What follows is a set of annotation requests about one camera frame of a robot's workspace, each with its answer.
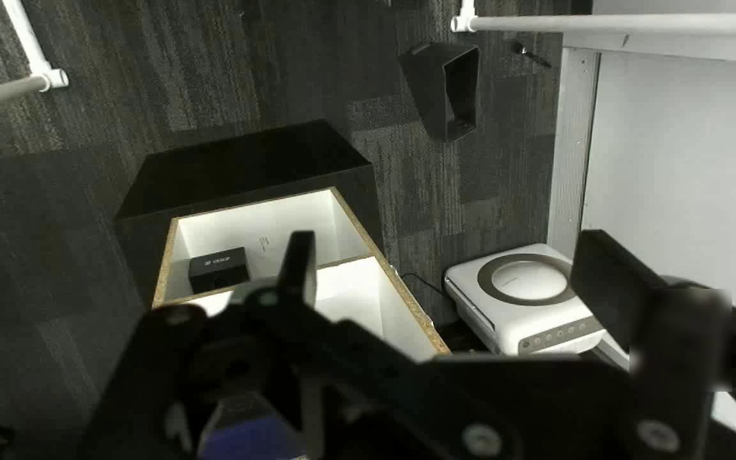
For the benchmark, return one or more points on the white shelf with wood edges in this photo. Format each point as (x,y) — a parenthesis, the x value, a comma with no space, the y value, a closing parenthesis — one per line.
(266,226)

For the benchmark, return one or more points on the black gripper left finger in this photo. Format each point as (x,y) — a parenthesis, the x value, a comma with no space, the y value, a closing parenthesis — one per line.
(297,269)

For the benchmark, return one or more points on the black framed portrait picture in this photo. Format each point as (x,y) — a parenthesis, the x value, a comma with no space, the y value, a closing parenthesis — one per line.
(219,270)

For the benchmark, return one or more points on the small metal door stop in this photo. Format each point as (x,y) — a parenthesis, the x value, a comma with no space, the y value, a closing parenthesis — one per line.
(531,51)

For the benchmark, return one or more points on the black trash bin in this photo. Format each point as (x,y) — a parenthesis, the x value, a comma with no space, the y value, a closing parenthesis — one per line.
(436,93)

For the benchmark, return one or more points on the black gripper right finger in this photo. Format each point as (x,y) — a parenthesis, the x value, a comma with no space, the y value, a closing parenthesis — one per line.
(615,281)

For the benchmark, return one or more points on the white door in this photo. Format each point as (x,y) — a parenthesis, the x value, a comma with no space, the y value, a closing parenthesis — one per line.
(683,154)

